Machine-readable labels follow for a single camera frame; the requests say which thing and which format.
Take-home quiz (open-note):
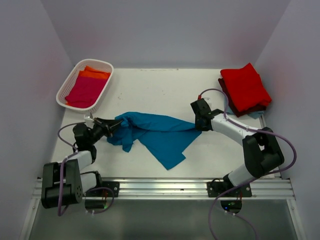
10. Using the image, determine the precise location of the teal blue t shirt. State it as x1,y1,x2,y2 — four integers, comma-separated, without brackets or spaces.
107,112,202,170

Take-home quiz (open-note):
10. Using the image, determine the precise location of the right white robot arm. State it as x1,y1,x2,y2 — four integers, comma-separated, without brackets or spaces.
190,98,285,192

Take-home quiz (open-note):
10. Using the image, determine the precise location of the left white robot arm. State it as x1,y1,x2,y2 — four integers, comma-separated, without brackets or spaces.
41,117,122,217

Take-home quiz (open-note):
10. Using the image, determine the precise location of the magenta pink t shirt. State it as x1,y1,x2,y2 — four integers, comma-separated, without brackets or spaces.
64,76,108,109

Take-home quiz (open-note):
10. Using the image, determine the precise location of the white plastic laundry basket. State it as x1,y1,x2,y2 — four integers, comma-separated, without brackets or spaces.
56,58,114,113

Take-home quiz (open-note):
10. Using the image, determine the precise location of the folded red t shirt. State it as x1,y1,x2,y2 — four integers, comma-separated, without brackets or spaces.
220,63,272,112

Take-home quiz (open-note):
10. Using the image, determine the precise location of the folded light blue t shirt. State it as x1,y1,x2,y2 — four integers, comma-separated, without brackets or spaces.
224,100,267,119

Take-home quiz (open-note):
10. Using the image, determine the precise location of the orange t shirt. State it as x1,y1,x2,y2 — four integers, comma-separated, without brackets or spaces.
65,65,112,107

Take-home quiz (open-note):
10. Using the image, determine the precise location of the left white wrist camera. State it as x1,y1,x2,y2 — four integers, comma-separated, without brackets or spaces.
83,112,94,125

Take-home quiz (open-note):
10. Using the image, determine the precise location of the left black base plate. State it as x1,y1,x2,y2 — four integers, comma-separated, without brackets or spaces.
100,181,120,198

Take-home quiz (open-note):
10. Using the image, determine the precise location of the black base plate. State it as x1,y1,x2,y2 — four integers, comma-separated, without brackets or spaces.
100,181,120,198
206,178,253,198

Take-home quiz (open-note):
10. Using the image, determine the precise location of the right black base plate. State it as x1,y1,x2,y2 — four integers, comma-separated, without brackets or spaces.
206,178,253,198

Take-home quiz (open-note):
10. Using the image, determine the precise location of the aluminium mounting rail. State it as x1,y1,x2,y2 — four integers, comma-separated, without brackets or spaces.
32,176,296,201

